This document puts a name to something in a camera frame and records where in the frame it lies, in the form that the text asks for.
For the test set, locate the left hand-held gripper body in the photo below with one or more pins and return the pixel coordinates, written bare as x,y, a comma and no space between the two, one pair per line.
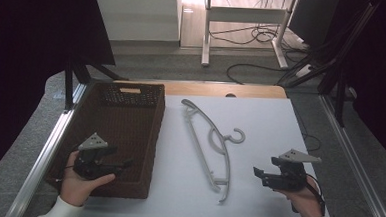
89,159

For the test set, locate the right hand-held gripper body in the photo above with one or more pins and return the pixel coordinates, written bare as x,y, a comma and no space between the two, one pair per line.
289,175

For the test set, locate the person's left hand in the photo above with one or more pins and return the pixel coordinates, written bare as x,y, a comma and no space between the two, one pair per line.
76,187

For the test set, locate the person's right hand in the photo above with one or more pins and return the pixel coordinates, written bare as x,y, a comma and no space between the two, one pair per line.
304,202

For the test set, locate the brown woven basket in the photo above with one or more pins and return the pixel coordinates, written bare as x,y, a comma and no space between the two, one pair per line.
126,131

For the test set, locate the white table sheet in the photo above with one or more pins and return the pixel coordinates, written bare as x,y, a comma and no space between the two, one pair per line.
263,125

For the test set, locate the grey plastic clothes hanger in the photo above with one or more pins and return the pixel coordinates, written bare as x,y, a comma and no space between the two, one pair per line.
208,162

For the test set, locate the black metal stand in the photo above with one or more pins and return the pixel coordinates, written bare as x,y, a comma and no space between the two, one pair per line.
340,96
74,79

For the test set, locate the white power strip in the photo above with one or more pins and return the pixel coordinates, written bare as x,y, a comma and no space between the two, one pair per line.
303,71

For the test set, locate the black curtain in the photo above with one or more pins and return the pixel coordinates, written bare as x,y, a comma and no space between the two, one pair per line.
382,81
29,63

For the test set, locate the white cabinet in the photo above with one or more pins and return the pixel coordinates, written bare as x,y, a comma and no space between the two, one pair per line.
139,15

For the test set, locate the aluminium frame rail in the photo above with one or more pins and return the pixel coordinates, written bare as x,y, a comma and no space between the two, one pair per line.
45,157
358,164

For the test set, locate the white metal desk frame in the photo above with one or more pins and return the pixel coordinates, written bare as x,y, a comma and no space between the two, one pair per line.
246,14

